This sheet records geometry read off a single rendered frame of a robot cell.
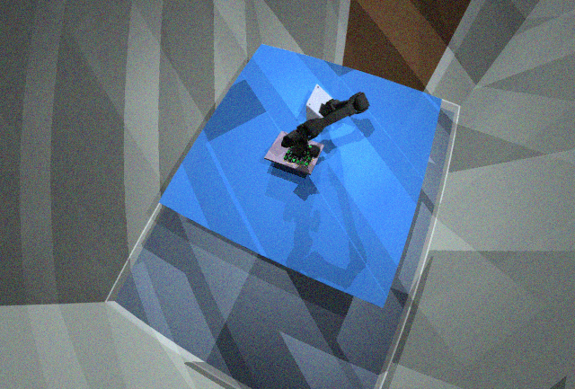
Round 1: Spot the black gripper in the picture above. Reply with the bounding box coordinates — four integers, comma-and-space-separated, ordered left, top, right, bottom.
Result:
281, 139, 321, 158

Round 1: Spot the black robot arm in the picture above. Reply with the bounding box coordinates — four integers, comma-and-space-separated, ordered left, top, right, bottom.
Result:
283, 92, 370, 158

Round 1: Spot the grey switch panel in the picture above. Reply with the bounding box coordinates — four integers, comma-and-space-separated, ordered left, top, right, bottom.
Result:
264, 130, 324, 175

